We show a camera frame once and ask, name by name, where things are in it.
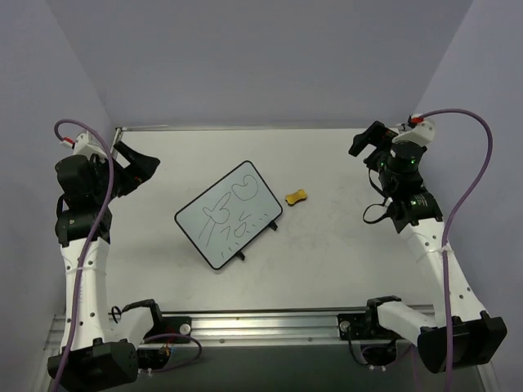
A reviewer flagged aluminium mounting rail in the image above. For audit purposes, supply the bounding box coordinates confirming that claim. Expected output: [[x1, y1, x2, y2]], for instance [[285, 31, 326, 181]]
[[43, 304, 450, 352]]

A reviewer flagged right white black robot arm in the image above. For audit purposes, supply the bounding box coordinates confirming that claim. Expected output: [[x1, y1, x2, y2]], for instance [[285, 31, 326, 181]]
[[349, 121, 507, 373]]

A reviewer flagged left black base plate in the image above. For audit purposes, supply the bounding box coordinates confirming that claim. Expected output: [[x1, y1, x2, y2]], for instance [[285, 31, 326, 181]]
[[159, 315, 192, 345]]

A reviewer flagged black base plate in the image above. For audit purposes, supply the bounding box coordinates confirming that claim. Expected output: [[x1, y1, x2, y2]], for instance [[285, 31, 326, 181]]
[[159, 315, 192, 345], [337, 312, 373, 341]]

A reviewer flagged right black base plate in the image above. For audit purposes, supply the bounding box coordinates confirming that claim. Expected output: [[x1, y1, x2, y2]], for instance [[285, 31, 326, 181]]
[[337, 312, 373, 341]]

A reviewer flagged yellow bone-shaped eraser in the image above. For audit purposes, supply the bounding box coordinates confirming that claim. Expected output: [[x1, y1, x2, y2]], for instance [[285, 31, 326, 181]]
[[284, 189, 308, 206]]

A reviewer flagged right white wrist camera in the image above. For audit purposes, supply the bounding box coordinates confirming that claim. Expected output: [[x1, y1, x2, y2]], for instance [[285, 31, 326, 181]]
[[392, 114, 436, 147]]

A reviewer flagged black looped wrist cable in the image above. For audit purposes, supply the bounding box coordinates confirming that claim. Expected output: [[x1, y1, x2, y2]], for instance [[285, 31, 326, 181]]
[[362, 167, 400, 225]]

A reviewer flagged small black-framed whiteboard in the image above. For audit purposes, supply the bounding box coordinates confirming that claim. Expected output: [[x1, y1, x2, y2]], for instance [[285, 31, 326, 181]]
[[174, 160, 283, 270]]

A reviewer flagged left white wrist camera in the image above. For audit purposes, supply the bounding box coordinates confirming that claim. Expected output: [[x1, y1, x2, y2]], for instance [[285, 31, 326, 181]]
[[60, 132, 106, 158]]

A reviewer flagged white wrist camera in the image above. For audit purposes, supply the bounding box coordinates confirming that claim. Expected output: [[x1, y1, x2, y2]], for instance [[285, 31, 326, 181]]
[[60, 132, 106, 158], [392, 114, 436, 147]]

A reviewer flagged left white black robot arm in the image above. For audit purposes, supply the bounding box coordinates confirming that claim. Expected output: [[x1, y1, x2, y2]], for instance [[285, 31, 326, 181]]
[[47, 141, 165, 391]]

